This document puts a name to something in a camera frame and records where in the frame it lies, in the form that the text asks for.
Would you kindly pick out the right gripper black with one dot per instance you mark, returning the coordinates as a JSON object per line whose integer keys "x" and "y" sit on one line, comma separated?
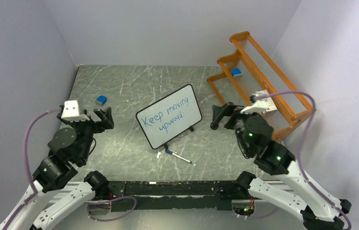
{"x": 226, "y": 109}

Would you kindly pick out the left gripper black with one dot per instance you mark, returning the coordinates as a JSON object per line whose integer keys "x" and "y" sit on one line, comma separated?
{"x": 106, "y": 117}

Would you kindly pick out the white board black frame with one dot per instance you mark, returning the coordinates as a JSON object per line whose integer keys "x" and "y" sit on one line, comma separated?
{"x": 170, "y": 116}

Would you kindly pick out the white marker pen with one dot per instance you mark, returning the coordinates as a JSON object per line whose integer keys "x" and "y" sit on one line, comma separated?
{"x": 178, "y": 156}

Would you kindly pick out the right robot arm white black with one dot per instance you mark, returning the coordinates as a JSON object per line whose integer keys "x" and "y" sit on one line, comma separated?
{"x": 309, "y": 202}

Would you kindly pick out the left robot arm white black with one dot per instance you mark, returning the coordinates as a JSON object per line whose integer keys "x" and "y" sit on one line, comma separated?
{"x": 69, "y": 147}

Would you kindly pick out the blue eraser on table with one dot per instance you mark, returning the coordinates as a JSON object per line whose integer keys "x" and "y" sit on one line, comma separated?
{"x": 101, "y": 100}

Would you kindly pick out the blue eraser on rack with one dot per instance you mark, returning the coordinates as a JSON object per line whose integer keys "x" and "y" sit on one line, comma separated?
{"x": 236, "y": 73}

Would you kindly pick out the white red small box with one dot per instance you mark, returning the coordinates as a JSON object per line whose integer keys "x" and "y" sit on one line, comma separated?
{"x": 270, "y": 106}

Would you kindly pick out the orange wooden rack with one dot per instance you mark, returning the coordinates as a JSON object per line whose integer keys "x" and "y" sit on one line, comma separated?
{"x": 260, "y": 72}

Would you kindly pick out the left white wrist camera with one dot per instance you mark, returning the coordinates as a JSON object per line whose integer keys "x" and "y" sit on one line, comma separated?
{"x": 72, "y": 112}

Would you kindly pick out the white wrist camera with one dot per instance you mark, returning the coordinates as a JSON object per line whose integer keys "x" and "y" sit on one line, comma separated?
{"x": 72, "y": 112}
{"x": 258, "y": 106}

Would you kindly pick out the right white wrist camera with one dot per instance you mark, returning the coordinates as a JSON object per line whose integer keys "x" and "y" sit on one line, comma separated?
{"x": 258, "y": 106}

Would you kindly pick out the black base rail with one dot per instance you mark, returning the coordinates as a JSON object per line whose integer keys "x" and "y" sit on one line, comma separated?
{"x": 145, "y": 195}

